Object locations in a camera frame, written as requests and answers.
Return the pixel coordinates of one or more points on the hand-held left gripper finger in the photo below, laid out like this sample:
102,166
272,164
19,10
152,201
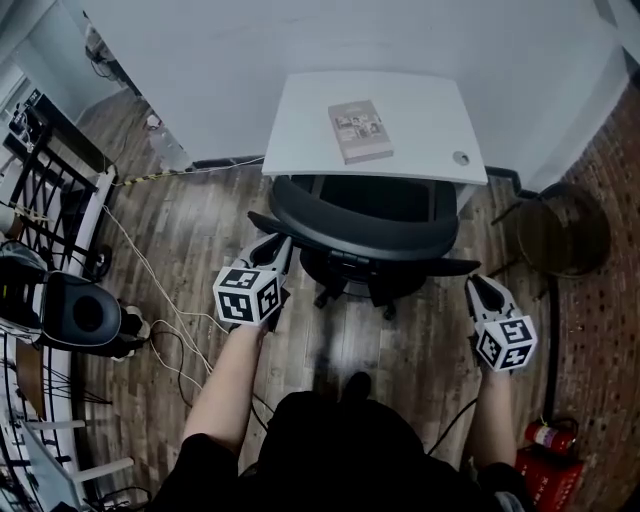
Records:
247,257
286,260

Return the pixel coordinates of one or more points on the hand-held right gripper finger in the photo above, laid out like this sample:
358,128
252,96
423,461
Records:
476,305
505,300

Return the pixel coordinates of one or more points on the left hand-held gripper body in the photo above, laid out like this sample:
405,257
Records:
240,300

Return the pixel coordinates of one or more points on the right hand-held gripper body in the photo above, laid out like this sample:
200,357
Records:
507,342

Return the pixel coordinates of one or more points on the black office chair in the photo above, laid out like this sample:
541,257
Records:
360,230

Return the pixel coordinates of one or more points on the person's left forearm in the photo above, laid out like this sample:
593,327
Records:
225,385

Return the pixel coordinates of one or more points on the person's right forearm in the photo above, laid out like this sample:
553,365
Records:
492,420

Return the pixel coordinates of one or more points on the black floor pipe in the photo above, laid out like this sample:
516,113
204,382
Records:
552,350

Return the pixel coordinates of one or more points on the brown wicker chair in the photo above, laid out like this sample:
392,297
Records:
550,235

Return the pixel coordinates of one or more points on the red fire extinguisher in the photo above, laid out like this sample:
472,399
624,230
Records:
547,436

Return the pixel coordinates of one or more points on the white table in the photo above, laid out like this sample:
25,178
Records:
102,467
310,125

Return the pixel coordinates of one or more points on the person's black shoe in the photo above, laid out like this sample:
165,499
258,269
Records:
358,387

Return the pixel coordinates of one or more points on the red extinguisher box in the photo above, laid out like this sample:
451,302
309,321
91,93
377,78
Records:
550,482

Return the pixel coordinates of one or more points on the grey book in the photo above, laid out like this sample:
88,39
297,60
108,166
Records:
360,132

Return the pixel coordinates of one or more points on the person's black clothing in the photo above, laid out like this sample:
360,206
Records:
340,460

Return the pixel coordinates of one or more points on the black metal railing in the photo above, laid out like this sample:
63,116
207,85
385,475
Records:
60,165

